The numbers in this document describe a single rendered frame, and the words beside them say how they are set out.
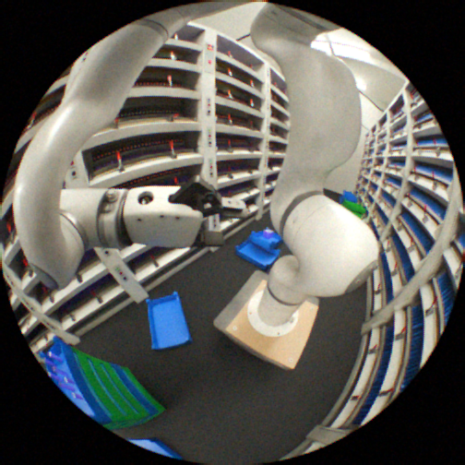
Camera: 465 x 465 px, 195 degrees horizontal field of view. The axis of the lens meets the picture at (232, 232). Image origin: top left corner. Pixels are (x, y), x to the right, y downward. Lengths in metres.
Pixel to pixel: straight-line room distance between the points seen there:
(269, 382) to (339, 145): 0.83
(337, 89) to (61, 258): 0.31
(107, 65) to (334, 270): 0.32
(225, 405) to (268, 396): 0.19
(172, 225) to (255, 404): 0.79
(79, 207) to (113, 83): 0.14
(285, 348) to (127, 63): 0.66
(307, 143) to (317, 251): 0.13
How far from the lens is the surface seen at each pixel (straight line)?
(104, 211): 0.19
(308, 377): 0.87
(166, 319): 0.89
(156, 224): 0.17
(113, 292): 0.95
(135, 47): 0.20
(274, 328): 0.51
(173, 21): 0.23
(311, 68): 0.19
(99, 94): 0.18
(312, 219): 0.20
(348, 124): 0.18
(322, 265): 0.18
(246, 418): 0.83
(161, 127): 0.74
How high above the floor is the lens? 0.78
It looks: 35 degrees down
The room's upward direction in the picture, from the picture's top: straight up
